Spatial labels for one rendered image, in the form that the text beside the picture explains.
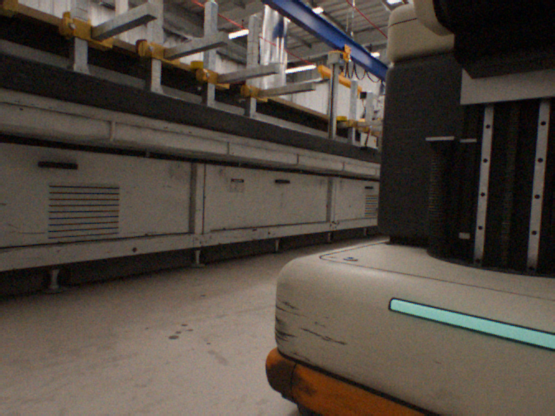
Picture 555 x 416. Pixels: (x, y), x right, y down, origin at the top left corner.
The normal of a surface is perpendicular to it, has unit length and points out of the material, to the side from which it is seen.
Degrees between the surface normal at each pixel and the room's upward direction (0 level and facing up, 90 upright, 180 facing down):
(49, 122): 90
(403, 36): 90
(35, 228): 90
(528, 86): 90
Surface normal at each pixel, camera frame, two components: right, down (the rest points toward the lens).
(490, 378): -0.62, 0.02
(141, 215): 0.79, 0.07
